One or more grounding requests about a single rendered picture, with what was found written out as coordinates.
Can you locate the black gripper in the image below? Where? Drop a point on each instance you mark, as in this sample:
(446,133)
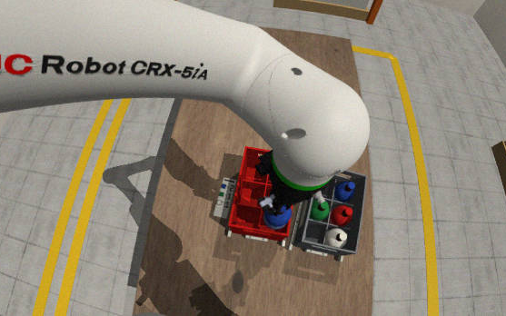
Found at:
(273,203)

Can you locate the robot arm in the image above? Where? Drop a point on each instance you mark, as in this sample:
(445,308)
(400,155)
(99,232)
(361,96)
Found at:
(70,51)

